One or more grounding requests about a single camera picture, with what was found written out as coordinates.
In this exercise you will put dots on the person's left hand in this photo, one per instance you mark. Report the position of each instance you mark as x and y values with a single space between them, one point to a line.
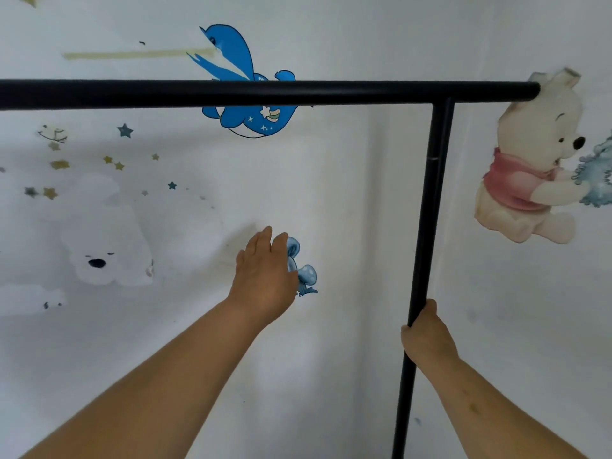
265 282

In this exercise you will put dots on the person's right hand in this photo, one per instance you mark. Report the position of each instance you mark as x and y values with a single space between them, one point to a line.
430 341

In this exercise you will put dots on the black metal clothes rack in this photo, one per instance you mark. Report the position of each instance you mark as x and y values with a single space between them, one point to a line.
430 210

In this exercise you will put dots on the person's right forearm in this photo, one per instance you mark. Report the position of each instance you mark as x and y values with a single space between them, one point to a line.
492 411

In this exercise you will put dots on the person's left forearm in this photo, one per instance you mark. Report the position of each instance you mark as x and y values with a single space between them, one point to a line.
158 391

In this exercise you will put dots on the faded white bear sticker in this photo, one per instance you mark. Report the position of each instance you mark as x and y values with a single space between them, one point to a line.
110 234

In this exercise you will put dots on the group of star stickers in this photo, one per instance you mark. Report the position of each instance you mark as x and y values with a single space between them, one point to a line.
125 130

